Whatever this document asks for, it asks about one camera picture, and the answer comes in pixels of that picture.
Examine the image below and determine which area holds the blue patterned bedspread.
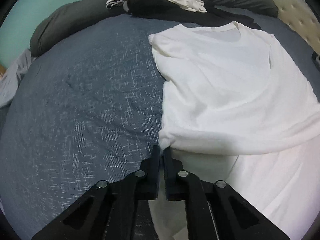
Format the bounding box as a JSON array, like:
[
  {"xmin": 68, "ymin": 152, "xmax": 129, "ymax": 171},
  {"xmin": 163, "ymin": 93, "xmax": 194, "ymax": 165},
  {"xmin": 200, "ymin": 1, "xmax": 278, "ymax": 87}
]
[{"xmin": 0, "ymin": 5, "xmax": 320, "ymax": 238}]

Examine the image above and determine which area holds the dark grey rolled duvet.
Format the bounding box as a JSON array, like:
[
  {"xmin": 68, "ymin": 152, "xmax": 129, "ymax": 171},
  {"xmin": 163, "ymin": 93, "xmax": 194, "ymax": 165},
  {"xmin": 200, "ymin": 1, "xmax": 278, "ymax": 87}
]
[{"xmin": 29, "ymin": 0, "xmax": 279, "ymax": 57}]

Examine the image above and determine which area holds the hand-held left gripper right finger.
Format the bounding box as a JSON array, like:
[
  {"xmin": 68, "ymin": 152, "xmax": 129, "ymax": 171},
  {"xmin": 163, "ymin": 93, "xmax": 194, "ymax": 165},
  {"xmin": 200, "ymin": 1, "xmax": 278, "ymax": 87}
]
[{"xmin": 164, "ymin": 146, "xmax": 289, "ymax": 240}]

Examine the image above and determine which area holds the cream tufted headboard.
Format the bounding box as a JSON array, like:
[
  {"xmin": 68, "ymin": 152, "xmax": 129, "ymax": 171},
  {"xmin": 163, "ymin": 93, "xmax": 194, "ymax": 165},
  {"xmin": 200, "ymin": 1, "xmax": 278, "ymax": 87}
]
[{"xmin": 250, "ymin": 0, "xmax": 320, "ymax": 53}]

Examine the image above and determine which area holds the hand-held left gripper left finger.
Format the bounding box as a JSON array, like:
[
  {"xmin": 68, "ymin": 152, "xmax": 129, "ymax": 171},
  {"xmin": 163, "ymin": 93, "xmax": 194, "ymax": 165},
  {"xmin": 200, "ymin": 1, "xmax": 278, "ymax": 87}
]
[{"xmin": 31, "ymin": 145, "xmax": 160, "ymax": 240}]

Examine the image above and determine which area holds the white long-sleeve shirt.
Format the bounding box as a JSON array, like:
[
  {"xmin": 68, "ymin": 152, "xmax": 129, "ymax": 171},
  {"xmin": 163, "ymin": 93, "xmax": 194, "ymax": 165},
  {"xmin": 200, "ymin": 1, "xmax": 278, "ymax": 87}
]
[{"xmin": 148, "ymin": 21, "xmax": 320, "ymax": 240}]

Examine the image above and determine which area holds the crumpled black garment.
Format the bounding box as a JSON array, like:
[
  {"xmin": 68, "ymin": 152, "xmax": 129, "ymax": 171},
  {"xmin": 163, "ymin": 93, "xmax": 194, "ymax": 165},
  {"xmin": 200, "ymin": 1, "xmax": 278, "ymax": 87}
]
[{"xmin": 124, "ymin": 0, "xmax": 262, "ymax": 30}]

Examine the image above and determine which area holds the light grey bed sheet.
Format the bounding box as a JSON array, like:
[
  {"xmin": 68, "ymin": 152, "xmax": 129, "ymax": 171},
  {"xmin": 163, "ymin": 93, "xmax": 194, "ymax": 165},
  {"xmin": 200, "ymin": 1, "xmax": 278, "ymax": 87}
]
[{"xmin": 0, "ymin": 49, "xmax": 37, "ymax": 108}]

